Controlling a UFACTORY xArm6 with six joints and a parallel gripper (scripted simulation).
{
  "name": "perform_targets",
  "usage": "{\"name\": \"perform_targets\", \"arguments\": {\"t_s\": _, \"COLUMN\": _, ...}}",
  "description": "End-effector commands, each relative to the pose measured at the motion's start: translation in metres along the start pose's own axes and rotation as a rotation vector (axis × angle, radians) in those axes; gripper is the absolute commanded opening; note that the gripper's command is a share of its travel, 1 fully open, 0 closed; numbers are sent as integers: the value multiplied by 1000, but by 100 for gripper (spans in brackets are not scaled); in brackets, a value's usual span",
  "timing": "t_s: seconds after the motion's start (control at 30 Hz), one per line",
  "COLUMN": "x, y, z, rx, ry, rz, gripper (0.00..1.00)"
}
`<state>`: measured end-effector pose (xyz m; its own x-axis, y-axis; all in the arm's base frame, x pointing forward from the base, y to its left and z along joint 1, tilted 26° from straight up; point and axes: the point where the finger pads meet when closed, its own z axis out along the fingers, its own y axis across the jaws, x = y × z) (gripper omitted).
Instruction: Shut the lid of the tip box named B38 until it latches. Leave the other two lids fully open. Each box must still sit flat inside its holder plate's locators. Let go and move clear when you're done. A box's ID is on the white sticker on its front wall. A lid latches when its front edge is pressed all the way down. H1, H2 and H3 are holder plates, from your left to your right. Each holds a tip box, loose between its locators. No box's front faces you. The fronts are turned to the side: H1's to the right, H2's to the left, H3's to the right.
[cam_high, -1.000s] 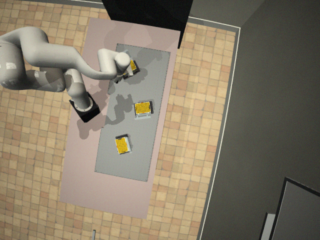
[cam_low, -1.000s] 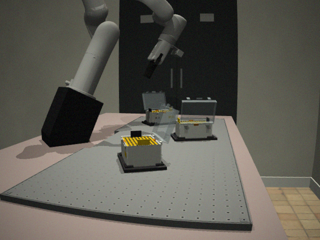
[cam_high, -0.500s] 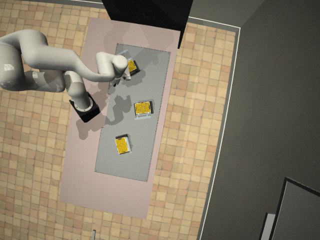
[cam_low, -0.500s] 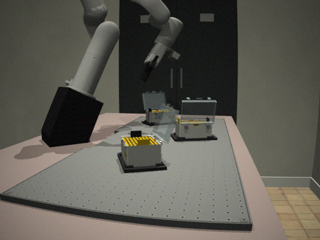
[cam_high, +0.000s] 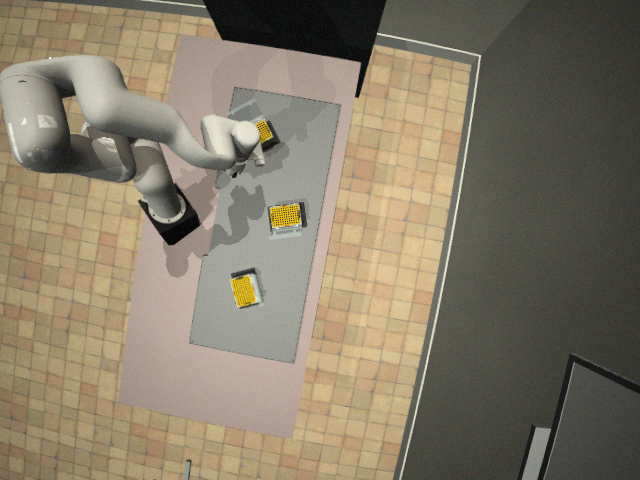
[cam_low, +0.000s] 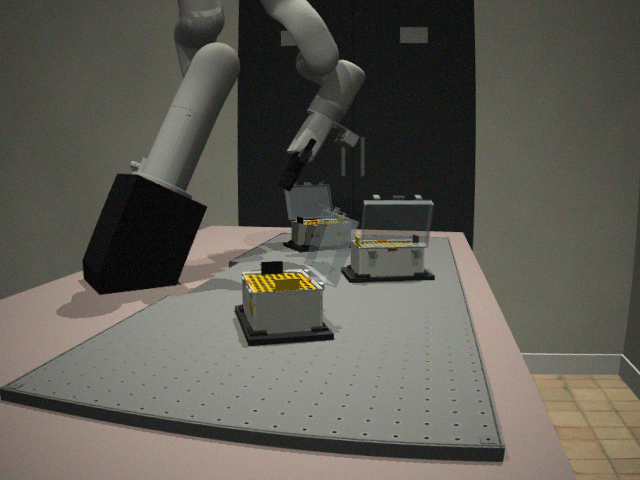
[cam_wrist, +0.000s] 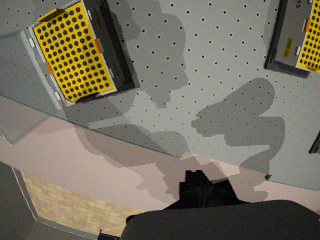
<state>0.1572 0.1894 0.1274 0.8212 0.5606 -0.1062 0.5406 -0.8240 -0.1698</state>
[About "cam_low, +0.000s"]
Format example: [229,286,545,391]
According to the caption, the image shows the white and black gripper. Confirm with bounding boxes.
[277,109,338,191]

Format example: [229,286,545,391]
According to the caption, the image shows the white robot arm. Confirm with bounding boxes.
[130,0,365,199]

